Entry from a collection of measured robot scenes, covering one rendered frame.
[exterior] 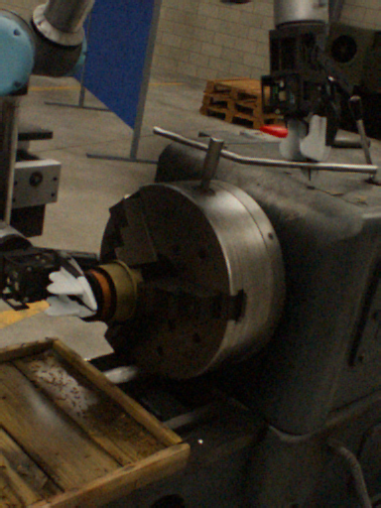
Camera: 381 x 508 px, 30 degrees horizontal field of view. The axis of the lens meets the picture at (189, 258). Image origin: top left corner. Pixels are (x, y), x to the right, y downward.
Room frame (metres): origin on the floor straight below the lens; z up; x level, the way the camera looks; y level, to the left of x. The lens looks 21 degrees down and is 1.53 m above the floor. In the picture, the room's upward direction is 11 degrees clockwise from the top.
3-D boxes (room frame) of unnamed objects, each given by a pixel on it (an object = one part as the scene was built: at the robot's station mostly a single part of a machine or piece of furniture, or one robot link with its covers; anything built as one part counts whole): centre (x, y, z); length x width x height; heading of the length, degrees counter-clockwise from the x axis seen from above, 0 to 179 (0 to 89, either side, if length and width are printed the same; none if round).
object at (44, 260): (0.99, 0.24, 1.08); 0.12 x 0.09 x 0.08; 46
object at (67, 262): (0.96, 0.18, 1.10); 0.09 x 0.02 x 0.05; 46
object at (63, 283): (0.92, 0.16, 1.10); 0.09 x 0.06 x 0.03; 46
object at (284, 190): (1.39, -0.25, 1.06); 0.59 x 0.48 x 0.39; 137
